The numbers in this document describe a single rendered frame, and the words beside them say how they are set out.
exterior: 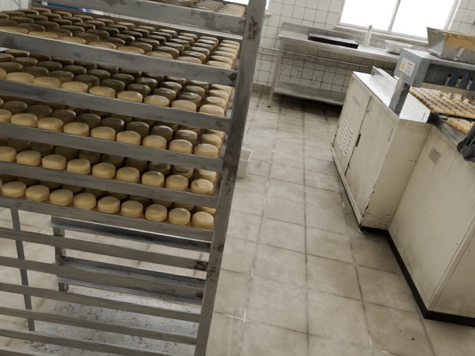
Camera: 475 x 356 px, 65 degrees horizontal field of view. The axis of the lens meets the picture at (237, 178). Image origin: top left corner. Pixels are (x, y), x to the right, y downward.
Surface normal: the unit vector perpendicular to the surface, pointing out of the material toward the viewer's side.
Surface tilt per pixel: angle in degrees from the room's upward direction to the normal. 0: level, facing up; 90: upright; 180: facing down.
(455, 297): 90
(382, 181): 90
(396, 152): 90
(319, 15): 90
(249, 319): 0
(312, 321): 0
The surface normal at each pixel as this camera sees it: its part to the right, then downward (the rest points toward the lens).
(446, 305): -0.07, 0.46
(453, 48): -0.12, 0.79
